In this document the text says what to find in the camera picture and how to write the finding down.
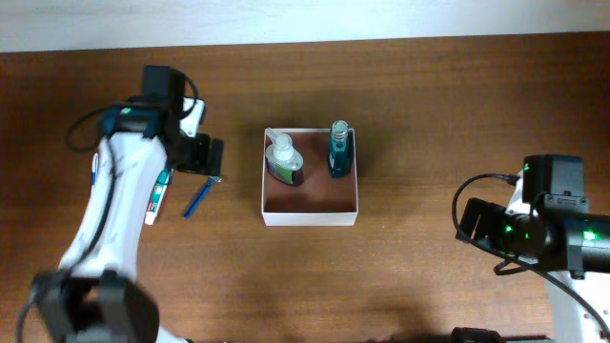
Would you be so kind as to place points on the blue disposable razor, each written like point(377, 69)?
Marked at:
point(202, 193)

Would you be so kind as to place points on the clear soap pump bottle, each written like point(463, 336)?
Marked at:
point(283, 161)

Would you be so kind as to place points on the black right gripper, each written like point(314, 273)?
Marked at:
point(483, 233)

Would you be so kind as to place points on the white cardboard box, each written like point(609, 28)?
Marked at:
point(320, 200)

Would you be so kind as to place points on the teal mouthwash bottle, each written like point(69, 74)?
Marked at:
point(340, 149)

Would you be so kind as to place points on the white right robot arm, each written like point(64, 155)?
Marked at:
point(577, 269)

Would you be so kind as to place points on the blue white toothbrush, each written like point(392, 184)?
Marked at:
point(94, 170)

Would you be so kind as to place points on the teal toothpaste tube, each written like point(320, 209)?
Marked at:
point(163, 180)

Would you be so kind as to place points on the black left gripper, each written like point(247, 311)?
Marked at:
point(201, 161)

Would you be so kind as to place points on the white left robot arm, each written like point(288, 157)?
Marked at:
point(93, 296)

